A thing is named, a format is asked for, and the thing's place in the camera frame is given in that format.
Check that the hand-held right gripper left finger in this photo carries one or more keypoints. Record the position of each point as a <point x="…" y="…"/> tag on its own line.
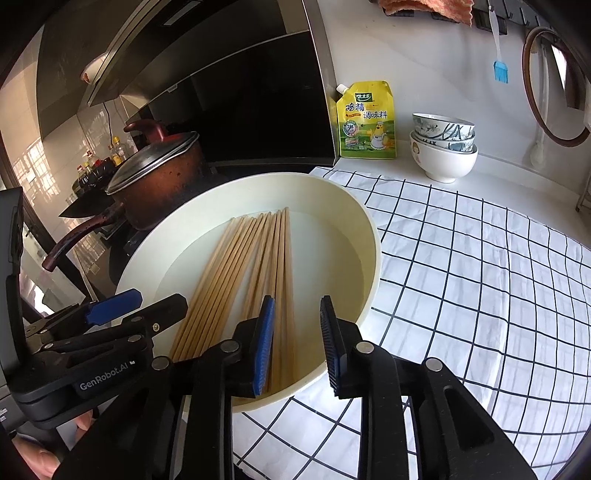
<point x="263" y="346"/>

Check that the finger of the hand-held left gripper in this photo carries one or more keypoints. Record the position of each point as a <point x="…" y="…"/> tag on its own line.
<point x="113" y="307"/>
<point x="166" y="309"/>

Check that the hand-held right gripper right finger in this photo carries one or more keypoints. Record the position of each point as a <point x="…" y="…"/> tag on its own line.
<point x="330" y="346"/>

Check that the bundle of wooden chopsticks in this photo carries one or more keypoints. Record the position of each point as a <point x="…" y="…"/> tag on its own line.
<point x="240" y="258"/>

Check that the white plastic basin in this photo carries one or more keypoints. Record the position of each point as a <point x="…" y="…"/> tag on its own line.
<point x="323" y="240"/>

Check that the person's left hand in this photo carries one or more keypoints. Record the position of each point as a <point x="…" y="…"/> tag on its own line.
<point x="37" y="457"/>

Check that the black gas stove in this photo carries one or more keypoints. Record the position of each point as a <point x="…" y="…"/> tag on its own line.
<point x="117" y="244"/>

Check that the brown cooking pot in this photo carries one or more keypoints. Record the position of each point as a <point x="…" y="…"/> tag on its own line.
<point x="166" y="198"/>

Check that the cluster of condiment bottles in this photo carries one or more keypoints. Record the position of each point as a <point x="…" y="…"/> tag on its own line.
<point x="99" y="170"/>

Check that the white black-checked cloth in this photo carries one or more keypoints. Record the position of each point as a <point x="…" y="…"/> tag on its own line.
<point x="461" y="277"/>

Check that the plain white bowl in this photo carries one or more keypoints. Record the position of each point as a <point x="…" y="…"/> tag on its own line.
<point x="443" y="164"/>

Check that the black range hood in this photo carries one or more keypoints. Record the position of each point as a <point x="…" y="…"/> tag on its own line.
<point x="231" y="92"/>

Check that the yellow seasoning pouch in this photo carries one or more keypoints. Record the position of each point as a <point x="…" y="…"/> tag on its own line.
<point x="367" y="120"/>

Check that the blue patterned bowl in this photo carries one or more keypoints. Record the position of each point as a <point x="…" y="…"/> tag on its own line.
<point x="441" y="125"/>
<point x="457" y="145"/>

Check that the metal rack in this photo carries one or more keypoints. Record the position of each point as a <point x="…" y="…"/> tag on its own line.
<point x="585" y="198"/>

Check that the wood-rimmed glass lid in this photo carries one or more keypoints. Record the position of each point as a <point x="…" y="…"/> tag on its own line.
<point x="528" y="101"/>

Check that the blue silicone brush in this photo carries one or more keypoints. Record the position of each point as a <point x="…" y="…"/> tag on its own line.
<point x="500" y="71"/>

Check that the orange dishcloth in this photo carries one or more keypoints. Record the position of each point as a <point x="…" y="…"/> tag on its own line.
<point x="429" y="9"/>

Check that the dark wall hook rail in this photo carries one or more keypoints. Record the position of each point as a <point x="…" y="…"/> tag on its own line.
<point x="512" y="18"/>

